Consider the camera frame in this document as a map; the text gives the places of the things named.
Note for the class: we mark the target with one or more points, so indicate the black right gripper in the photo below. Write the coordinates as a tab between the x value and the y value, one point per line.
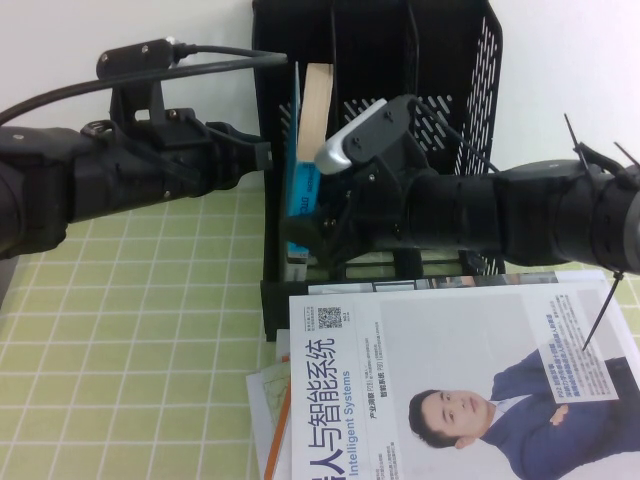
375	210

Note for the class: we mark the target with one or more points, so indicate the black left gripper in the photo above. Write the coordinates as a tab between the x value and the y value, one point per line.
185	160

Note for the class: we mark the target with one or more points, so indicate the blue DTC paperback book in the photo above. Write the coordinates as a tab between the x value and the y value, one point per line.
316	110

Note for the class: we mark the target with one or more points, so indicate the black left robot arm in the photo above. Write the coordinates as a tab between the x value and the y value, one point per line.
35	190

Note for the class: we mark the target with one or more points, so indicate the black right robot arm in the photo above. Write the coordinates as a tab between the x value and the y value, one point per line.
500	215

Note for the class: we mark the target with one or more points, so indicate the black plastic book holder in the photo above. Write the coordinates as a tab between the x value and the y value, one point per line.
370	50

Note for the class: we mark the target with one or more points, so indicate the white paper sheet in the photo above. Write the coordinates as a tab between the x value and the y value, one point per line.
256	425
282	342

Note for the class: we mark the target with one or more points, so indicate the pale green map sheet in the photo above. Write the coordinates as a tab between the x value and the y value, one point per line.
276	387

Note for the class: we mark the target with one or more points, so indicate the white magazine with man cover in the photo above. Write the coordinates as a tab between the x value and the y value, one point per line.
425	350

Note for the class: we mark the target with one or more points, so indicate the white booklet with orange edge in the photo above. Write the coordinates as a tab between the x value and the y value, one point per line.
280	445

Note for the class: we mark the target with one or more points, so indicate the green checked tablecloth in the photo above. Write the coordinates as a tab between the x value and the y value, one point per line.
125	350

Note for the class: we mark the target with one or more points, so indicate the black zip tie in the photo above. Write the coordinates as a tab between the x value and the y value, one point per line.
602	312
577	142
627	154

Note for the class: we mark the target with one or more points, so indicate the silver grey right wrist camera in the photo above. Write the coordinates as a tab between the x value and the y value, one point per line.
370	130

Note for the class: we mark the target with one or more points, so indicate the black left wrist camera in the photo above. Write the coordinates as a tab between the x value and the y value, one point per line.
135	55

